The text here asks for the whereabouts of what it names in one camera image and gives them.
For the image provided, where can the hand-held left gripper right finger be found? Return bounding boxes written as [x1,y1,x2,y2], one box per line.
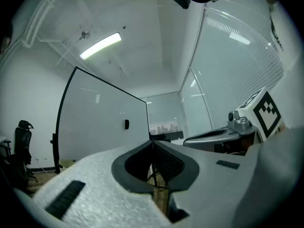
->
[152,140,254,228]

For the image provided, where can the long ceiling light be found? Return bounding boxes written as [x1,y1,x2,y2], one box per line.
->
[79,32,122,60]

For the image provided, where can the white glass partition board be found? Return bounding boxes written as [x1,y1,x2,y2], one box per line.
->
[50,66,151,174]

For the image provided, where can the person's white shirt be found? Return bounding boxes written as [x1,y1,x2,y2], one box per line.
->
[266,0,301,73]

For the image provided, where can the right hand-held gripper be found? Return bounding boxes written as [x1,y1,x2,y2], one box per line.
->
[183,86,285,156]

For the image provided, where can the black office chair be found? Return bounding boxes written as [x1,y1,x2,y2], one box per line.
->
[1,120,38,187]

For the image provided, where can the white ceiling pipes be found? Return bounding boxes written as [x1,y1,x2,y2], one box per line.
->
[22,0,79,66]

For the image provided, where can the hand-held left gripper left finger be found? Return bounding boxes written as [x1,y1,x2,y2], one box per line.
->
[32,140,174,228]

